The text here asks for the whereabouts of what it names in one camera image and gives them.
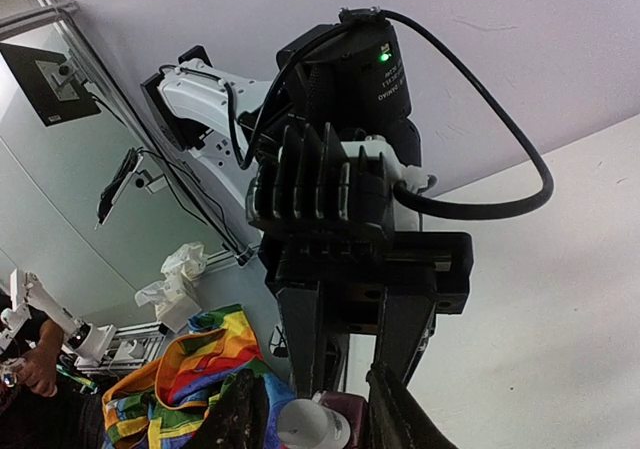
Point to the white nail polish cap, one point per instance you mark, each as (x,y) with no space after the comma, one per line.
(303,423)

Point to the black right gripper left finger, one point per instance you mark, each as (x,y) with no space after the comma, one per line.
(245,415)

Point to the black wall monitor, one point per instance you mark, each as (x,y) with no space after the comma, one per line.
(53,83)

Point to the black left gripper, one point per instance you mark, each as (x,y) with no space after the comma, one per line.
(395,294)

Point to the purple nail polish bottle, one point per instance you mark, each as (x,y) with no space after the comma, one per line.
(347,419)

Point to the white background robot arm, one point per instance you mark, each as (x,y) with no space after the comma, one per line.
(31,319)

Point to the rainbow sleeve forearm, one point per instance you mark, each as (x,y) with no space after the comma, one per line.
(163,403)

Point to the black tablet on stand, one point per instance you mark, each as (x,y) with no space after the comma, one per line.
(130,173)

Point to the background person hand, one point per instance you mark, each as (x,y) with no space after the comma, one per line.
(39,374)

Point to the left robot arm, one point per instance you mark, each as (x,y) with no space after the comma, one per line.
(348,75)

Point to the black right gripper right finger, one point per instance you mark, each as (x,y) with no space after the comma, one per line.
(396,420)

